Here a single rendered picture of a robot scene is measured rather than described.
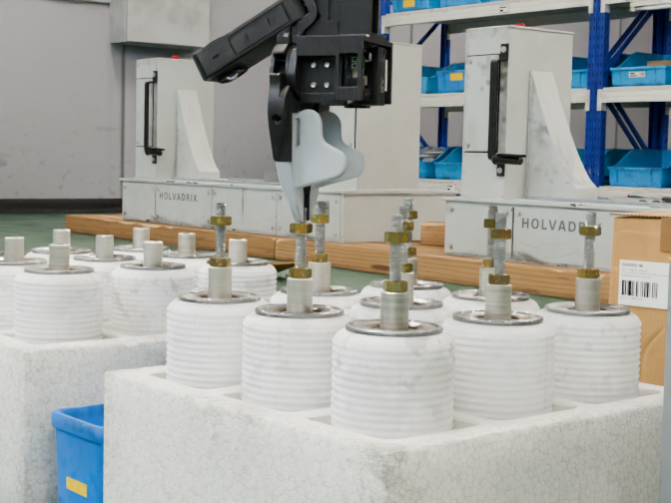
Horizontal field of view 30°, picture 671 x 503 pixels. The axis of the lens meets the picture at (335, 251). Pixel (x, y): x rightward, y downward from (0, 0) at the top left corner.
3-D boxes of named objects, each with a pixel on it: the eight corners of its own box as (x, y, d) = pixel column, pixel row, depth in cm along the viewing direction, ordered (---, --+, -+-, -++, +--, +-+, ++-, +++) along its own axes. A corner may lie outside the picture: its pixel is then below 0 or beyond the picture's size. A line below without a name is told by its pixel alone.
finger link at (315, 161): (337, 223, 100) (341, 108, 100) (272, 221, 103) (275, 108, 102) (352, 223, 103) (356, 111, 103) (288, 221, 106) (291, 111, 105)
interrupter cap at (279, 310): (328, 324, 101) (328, 315, 101) (241, 318, 104) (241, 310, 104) (354, 313, 109) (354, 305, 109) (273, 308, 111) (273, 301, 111)
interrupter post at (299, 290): (308, 318, 105) (309, 279, 104) (281, 316, 105) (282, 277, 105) (317, 315, 107) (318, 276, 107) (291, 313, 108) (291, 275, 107)
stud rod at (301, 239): (302, 297, 105) (303, 208, 105) (292, 296, 106) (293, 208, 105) (308, 296, 106) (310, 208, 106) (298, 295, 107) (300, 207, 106)
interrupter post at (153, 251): (156, 268, 147) (157, 241, 147) (167, 269, 145) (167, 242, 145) (138, 268, 146) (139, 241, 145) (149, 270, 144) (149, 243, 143)
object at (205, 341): (242, 511, 110) (245, 307, 109) (145, 499, 114) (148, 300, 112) (284, 485, 119) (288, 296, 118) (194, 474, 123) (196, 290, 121)
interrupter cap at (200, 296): (240, 308, 110) (240, 300, 110) (163, 303, 113) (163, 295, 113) (274, 300, 117) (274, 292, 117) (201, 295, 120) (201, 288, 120)
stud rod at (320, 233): (323, 278, 122) (325, 201, 121) (313, 277, 122) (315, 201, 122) (325, 277, 123) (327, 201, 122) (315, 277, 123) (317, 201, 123)
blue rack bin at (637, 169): (660, 186, 717) (661, 149, 715) (717, 189, 687) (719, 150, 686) (603, 186, 686) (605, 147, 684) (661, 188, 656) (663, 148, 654)
